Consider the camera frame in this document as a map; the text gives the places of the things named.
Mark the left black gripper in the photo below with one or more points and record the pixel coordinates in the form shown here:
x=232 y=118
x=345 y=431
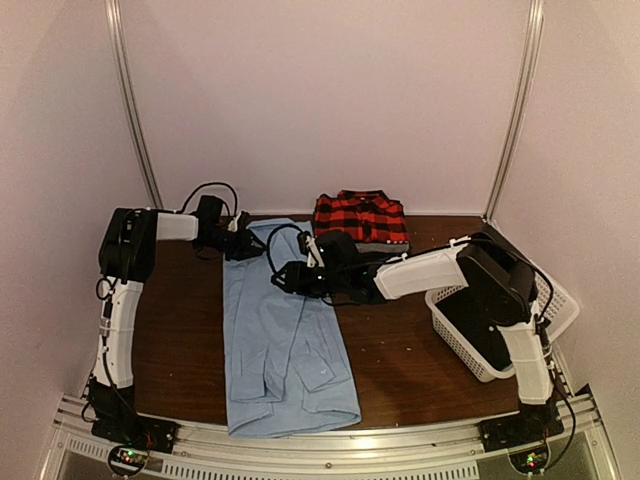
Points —
x=244 y=247

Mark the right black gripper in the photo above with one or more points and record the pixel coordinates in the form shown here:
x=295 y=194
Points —
x=297 y=279

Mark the light blue long sleeve shirt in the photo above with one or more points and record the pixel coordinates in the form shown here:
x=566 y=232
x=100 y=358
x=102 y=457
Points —
x=287 y=370

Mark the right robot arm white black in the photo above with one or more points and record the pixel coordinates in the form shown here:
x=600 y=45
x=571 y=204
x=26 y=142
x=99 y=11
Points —
x=368 y=282

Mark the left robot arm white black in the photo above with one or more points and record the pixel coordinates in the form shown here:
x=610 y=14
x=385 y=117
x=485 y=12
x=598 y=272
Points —
x=127 y=258

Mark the red black plaid folded shirt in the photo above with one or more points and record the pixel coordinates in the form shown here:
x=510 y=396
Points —
x=369 y=217

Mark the black shirt in basket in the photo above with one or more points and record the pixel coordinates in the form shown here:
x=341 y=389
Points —
x=458 y=319

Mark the left circuit board with leds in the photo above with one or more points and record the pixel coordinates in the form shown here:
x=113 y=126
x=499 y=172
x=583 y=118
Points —
x=127 y=461

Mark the circuit board with leds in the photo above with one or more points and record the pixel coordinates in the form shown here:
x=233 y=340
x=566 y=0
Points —
x=530 y=461
x=127 y=461

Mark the white plastic basket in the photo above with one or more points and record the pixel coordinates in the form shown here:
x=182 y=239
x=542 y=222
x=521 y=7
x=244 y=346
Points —
x=499 y=321

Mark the right circuit board with leds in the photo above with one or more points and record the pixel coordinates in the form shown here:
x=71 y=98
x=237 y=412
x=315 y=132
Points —
x=530 y=461

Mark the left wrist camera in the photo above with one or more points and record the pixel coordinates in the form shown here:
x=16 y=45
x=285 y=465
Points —
x=239 y=222

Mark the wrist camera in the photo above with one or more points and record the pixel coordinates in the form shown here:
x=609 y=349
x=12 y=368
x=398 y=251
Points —
x=308 y=247
x=239 y=222

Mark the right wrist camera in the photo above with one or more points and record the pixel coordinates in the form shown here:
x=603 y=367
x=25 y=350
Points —
x=308 y=247

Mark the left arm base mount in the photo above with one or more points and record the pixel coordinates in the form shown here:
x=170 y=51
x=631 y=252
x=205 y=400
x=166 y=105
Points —
x=142 y=433

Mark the aluminium front rail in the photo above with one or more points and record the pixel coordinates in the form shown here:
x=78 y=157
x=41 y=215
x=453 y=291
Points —
x=450 y=450

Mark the right aluminium frame post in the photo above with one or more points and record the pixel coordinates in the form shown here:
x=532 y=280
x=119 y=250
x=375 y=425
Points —
x=528 y=66

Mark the aluminium frame post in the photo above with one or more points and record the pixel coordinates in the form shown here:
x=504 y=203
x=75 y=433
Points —
x=123 y=72
x=528 y=66

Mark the left aluminium frame post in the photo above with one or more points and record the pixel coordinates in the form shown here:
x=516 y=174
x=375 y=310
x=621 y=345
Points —
x=123 y=72

